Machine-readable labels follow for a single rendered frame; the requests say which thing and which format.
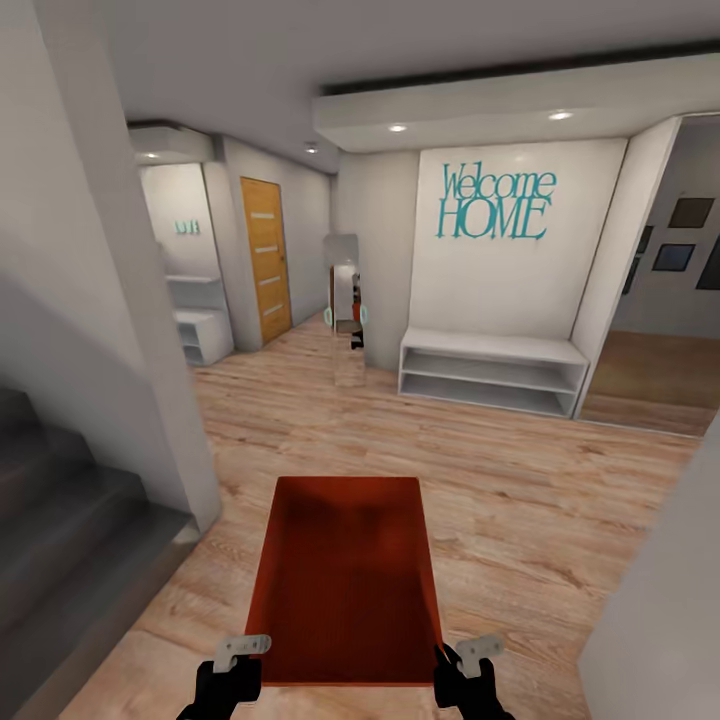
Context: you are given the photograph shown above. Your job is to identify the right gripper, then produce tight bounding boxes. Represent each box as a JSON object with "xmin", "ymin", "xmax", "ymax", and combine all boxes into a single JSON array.
[{"xmin": 433, "ymin": 644, "xmax": 500, "ymax": 720}]

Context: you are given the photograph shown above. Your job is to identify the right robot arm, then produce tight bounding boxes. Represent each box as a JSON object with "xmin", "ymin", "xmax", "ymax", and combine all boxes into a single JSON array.
[{"xmin": 433, "ymin": 635, "xmax": 515, "ymax": 720}]

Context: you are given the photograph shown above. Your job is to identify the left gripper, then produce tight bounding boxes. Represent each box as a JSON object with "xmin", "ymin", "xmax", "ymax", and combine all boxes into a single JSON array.
[{"xmin": 195, "ymin": 657, "xmax": 261, "ymax": 720}]

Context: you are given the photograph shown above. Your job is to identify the storage box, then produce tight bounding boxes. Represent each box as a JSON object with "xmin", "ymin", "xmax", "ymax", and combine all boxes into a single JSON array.
[{"xmin": 245, "ymin": 476, "xmax": 445, "ymax": 687}]

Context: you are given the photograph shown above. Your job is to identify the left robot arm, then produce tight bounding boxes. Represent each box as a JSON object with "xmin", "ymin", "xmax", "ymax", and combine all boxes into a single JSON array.
[{"xmin": 177, "ymin": 633, "xmax": 271, "ymax": 720}]

